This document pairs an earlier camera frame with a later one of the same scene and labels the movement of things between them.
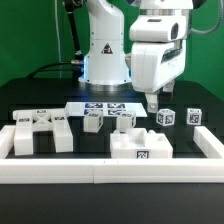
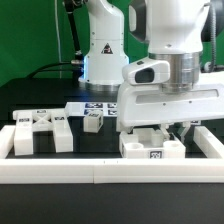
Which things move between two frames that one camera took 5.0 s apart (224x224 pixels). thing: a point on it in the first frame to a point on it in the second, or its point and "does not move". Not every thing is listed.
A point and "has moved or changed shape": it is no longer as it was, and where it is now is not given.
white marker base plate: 108,109 does not move
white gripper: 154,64 to 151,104
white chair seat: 139,143 has moved or changed shape
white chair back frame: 41,120 does not move
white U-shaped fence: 209,169 does not move
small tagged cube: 93,122 does not move
